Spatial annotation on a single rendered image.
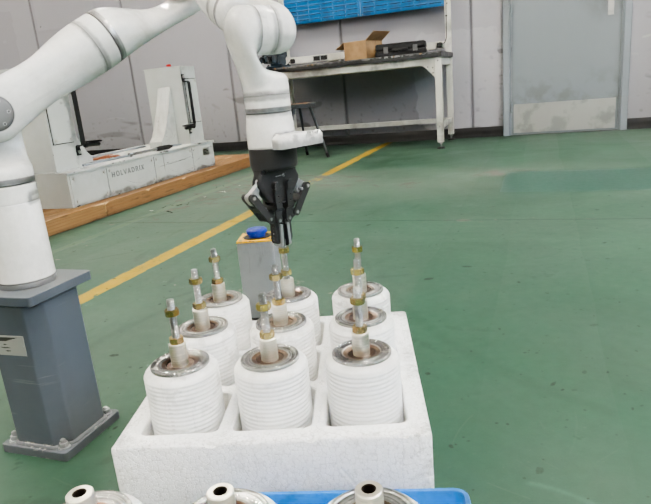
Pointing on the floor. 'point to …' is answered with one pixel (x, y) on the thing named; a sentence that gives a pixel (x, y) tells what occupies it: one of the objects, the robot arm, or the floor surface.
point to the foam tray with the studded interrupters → (282, 446)
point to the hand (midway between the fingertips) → (281, 233)
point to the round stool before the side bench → (311, 114)
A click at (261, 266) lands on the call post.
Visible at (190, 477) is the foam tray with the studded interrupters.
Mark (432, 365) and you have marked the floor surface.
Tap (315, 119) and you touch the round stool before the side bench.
